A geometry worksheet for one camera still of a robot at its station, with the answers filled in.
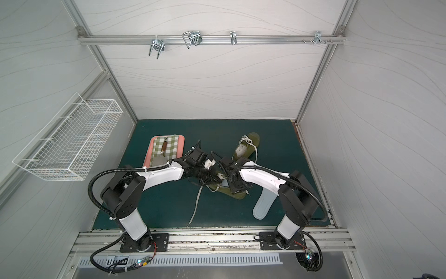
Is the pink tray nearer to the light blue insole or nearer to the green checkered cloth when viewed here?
the green checkered cloth

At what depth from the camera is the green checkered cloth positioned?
103 cm

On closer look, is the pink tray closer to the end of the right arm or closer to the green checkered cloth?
the green checkered cloth

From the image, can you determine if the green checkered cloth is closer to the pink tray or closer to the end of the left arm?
the pink tray

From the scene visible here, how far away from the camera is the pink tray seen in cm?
102

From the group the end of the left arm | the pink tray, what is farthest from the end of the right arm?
the pink tray

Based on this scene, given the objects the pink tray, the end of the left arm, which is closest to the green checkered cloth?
the pink tray

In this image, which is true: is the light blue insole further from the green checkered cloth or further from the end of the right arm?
the green checkered cloth
